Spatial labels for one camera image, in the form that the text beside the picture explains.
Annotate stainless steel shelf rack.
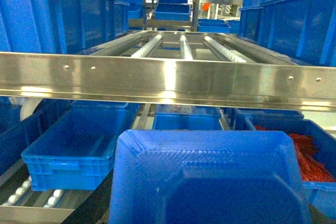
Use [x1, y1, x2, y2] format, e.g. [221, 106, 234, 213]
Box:
[1, 31, 335, 112]

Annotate blue bottle-shaped plastic part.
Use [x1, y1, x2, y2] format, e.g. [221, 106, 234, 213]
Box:
[109, 130, 311, 223]

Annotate large blue plastic bin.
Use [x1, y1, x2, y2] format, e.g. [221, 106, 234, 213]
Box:
[22, 101, 140, 191]

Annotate blue bin with red parts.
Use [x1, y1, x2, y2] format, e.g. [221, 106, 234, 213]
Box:
[245, 118, 335, 220]

